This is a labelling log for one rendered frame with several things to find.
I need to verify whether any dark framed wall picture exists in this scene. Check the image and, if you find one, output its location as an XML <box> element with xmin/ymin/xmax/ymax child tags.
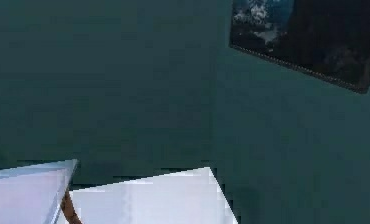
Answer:
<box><xmin>228</xmin><ymin>0</ymin><xmax>370</xmax><ymax>95</ymax></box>

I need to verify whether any white table with brown legs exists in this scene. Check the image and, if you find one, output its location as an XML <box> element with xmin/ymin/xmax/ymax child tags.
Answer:
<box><xmin>0</xmin><ymin>158</ymin><xmax>84</xmax><ymax>224</ymax></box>

